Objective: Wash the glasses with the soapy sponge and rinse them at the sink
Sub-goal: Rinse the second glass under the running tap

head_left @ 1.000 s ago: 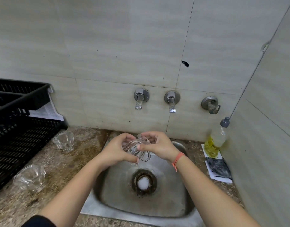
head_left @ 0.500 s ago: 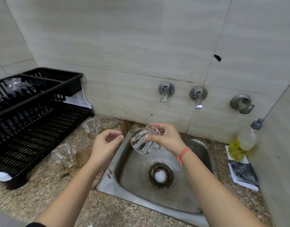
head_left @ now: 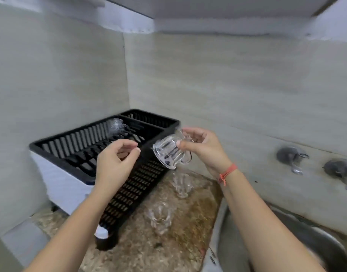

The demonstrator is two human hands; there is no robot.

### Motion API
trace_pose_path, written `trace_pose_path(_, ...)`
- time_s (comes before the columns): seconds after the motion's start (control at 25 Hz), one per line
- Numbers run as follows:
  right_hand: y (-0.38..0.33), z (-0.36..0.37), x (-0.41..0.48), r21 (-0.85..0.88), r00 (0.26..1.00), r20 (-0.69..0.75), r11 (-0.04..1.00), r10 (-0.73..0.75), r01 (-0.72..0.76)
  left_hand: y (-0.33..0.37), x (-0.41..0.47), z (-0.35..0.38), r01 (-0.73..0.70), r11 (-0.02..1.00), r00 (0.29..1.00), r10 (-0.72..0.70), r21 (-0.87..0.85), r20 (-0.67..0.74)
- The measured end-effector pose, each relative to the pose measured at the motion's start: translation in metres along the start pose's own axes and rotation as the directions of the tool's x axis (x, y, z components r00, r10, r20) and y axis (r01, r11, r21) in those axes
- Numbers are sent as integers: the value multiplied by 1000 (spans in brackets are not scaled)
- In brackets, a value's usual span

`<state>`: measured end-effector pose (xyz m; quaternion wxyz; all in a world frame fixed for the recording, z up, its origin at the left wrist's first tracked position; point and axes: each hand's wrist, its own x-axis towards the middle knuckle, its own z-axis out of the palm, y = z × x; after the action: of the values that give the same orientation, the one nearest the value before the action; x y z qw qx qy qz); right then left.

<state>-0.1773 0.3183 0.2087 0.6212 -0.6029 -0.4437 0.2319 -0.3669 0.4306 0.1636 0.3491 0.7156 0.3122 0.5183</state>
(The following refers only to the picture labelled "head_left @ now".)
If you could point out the person's left hand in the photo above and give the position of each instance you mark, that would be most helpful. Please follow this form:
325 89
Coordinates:
114 169

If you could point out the person's right hand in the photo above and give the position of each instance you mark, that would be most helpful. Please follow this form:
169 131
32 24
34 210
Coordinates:
210 155

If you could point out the clear glass cup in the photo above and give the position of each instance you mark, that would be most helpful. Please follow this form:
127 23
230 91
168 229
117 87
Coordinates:
183 185
167 151
159 218
115 128

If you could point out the black dish rack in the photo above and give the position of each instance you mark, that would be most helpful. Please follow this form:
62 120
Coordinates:
77 141

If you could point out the person's right forearm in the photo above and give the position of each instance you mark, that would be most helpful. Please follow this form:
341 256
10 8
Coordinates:
261 226

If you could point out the person's left forearm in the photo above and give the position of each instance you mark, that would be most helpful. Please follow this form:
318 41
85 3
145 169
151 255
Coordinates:
65 235

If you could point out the orange wrist thread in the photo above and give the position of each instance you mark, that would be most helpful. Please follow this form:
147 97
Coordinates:
227 174

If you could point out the white drip tray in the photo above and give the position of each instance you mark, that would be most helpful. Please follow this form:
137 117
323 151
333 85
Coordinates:
63 184

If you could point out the stainless steel sink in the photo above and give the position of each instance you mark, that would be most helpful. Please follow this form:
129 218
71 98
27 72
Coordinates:
275 240

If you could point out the chrome wall tap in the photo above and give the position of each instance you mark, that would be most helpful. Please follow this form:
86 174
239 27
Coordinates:
336 168
289 155

